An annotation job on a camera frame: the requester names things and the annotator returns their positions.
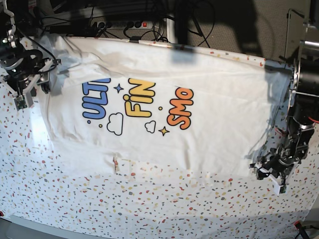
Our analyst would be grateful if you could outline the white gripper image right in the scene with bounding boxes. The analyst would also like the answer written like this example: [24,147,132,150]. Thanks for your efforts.
[249,149,291,194]

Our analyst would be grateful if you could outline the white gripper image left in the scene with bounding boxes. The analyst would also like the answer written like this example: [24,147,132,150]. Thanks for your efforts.
[0,58,61,107]

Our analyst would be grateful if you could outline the white printed T-shirt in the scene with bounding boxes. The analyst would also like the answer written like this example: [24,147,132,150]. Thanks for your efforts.
[42,34,292,178]

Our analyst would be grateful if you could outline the silver robot arm image right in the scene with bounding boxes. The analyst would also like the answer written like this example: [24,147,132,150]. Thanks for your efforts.
[250,0,319,195]

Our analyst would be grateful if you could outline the red clamp bottom right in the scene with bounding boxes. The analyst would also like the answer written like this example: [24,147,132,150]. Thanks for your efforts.
[294,221,310,239]

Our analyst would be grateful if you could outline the white power strip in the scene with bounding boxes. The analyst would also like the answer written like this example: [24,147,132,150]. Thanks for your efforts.
[97,21,154,30]

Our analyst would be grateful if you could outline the terrazzo pattern tablecloth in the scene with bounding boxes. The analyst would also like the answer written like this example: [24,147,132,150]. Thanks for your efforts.
[0,35,319,239]

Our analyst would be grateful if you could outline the black table clamp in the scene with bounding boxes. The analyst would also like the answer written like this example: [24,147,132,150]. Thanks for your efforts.
[129,36,141,43]

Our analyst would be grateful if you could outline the green wrist camera image right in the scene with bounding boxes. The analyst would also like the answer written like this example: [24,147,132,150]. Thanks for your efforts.
[279,185,287,194]

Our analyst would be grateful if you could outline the green wrist camera image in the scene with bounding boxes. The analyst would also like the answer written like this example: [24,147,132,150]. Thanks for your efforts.
[13,95,28,111]
[279,185,287,194]

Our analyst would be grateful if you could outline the green wrist camera image left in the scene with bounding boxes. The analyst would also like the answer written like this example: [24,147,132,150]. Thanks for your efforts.
[13,95,28,111]

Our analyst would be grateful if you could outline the black camera stand pole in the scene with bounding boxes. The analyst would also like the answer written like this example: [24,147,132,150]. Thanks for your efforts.
[173,0,191,45]

